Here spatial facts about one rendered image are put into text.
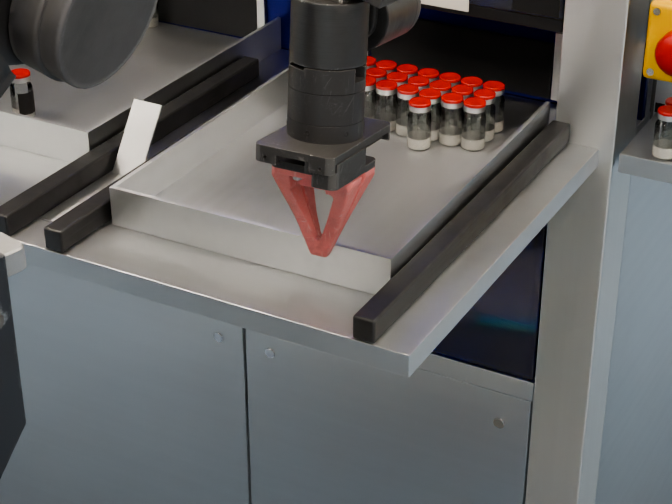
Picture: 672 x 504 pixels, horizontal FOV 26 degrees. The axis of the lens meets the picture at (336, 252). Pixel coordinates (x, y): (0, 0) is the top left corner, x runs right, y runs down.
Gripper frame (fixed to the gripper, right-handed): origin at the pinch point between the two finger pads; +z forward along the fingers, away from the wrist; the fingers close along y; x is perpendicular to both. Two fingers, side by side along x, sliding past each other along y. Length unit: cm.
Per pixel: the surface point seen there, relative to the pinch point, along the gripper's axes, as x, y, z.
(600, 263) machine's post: -12.7, 35.3, 11.7
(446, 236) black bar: -7.1, 8.3, 0.6
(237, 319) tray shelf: 4.2, -5.2, 5.3
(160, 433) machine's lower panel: 42, 41, 50
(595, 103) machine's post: -10.9, 33.6, -4.6
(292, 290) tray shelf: 1.5, -1.5, 3.7
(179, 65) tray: 34.1, 33.3, -0.8
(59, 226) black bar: 21.5, -4.3, 1.8
